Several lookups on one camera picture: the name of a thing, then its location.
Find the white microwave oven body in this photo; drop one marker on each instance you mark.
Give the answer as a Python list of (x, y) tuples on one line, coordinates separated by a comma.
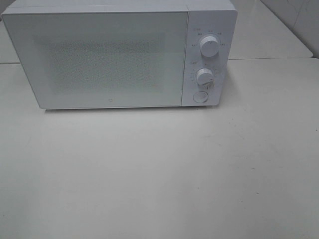
[(205, 17)]

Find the white microwave knob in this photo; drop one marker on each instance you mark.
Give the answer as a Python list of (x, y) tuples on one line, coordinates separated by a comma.
[(204, 76), (209, 45)]

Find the round door release button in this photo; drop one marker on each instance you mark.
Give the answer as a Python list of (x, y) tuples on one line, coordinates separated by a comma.
[(200, 97)]

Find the white microwave door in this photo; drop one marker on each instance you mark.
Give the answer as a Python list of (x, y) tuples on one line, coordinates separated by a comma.
[(101, 60)]

